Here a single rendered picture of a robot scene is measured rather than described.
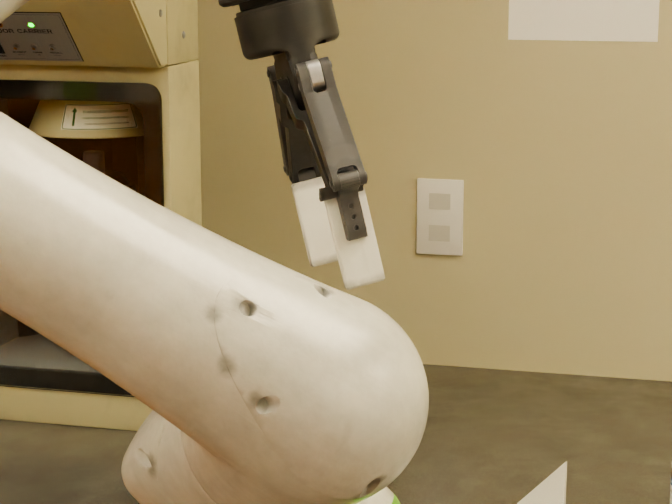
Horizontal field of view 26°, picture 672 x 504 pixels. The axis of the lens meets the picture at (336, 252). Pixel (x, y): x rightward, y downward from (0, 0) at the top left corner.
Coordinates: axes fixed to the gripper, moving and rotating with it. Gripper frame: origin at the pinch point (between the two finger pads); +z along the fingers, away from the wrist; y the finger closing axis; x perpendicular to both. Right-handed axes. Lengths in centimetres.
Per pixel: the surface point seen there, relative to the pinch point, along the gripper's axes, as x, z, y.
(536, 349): 42, 37, -94
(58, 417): -27, 24, -81
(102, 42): -10, -21, -67
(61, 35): -15, -23, -68
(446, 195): 35, 11, -98
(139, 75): -7, -17, -71
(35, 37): -18, -24, -70
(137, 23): -6, -23, -62
